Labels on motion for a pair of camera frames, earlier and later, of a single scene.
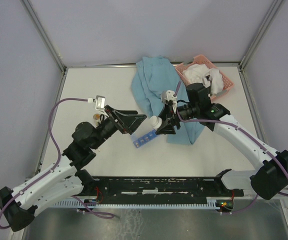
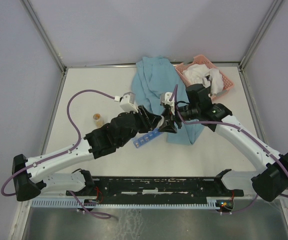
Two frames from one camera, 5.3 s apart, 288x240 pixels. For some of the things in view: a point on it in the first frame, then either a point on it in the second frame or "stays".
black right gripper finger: x=168 y=114 stays
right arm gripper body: x=187 y=111 stays
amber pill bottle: x=96 y=117 stays
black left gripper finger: x=109 y=109 to x=147 y=121
